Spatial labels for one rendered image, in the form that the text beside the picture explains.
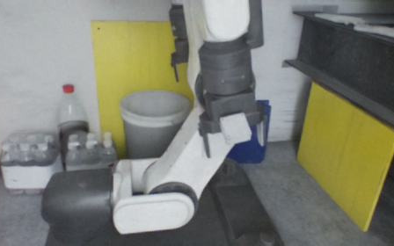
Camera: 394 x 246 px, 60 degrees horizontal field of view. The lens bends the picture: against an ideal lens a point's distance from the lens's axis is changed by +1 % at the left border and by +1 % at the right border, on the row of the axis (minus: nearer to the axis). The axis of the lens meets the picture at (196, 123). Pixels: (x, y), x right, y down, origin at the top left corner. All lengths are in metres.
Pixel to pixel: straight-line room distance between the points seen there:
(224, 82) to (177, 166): 0.37
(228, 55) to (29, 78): 1.13
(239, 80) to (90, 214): 0.53
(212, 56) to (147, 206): 0.46
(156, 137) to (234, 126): 0.75
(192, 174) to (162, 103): 0.67
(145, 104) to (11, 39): 0.57
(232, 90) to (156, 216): 0.45
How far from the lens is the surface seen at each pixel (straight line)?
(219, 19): 0.51
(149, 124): 1.27
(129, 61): 1.48
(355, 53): 1.50
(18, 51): 1.54
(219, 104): 0.59
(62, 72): 1.53
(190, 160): 0.86
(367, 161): 1.35
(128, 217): 0.89
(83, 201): 0.90
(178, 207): 0.89
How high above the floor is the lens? 0.87
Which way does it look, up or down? 26 degrees down
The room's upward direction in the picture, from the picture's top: 3 degrees clockwise
